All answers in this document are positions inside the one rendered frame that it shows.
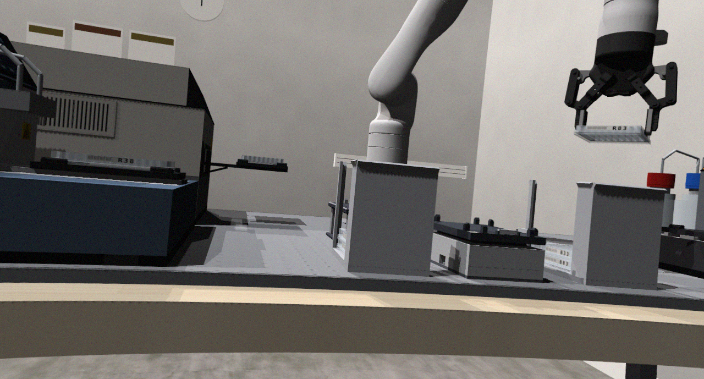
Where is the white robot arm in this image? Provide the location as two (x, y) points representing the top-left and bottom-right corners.
(366, 0), (668, 164)

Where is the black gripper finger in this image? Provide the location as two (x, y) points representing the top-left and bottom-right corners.
(564, 68), (614, 129)
(624, 62), (678, 135)

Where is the white plastic bottle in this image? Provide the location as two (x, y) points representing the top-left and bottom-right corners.
(673, 200), (697, 229)

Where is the red bottle cap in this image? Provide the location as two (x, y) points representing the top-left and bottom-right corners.
(647, 173), (676, 186)

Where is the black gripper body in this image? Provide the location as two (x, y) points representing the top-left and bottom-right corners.
(589, 31), (656, 97)

